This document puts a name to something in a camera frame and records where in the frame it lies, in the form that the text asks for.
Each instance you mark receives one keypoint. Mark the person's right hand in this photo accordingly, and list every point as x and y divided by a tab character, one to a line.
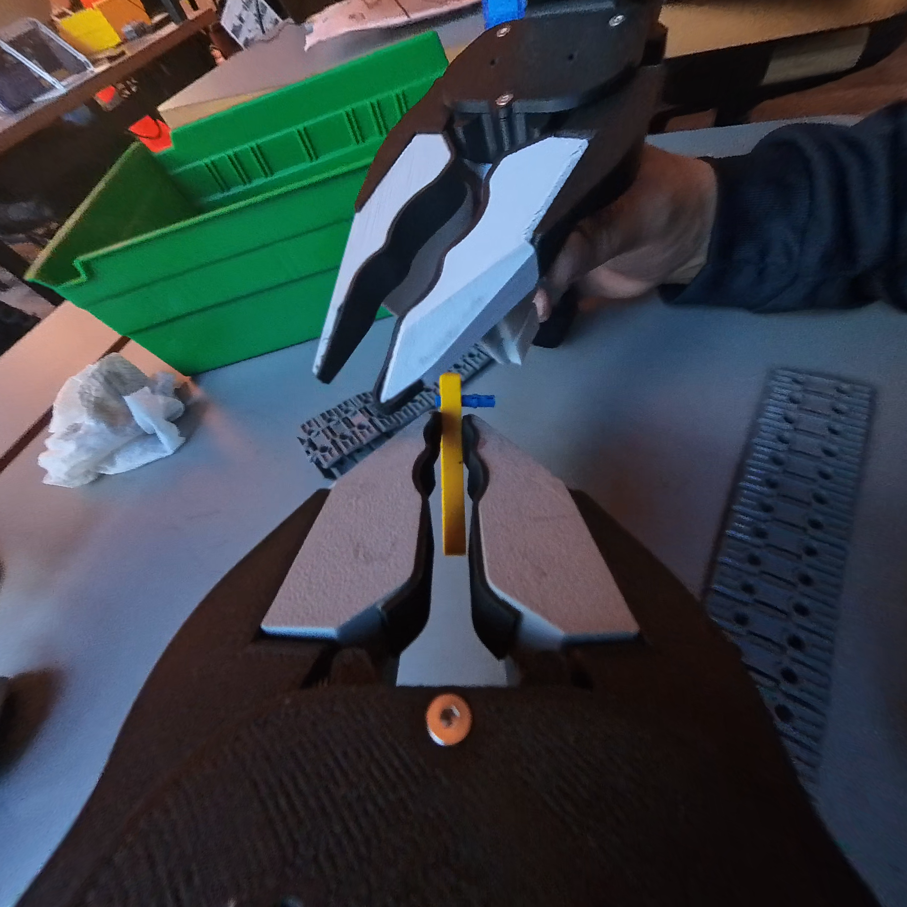
659	227

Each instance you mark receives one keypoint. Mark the printed paper sheet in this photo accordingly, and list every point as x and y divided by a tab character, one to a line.
368	21

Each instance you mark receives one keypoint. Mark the crumpled white tissue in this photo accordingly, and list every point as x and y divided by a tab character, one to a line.
99	425

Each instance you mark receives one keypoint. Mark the red plastic part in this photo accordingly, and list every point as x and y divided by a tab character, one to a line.
150	133

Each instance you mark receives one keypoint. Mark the flat grey track strip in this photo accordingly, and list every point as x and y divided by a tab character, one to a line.
786	531

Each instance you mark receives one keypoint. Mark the clear plastic box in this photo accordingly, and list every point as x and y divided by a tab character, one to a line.
35	67

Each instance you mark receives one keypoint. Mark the grey track strip right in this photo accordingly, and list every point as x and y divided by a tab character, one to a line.
340	432

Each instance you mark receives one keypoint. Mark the small blue connector pin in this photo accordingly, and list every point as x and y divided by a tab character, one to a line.
478	401

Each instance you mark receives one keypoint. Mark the green plastic bin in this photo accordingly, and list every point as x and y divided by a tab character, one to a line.
212	283

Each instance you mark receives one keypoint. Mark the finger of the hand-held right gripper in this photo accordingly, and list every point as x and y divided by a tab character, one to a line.
397	191
489	269

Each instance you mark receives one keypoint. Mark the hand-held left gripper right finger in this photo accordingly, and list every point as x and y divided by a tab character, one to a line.
553	553

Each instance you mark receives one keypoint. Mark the yellow storage bin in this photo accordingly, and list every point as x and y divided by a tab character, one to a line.
88	28

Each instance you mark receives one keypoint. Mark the long yellow perforated beam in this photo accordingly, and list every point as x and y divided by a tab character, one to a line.
452	482

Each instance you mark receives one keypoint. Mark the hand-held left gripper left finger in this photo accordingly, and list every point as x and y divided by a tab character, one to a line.
347	553

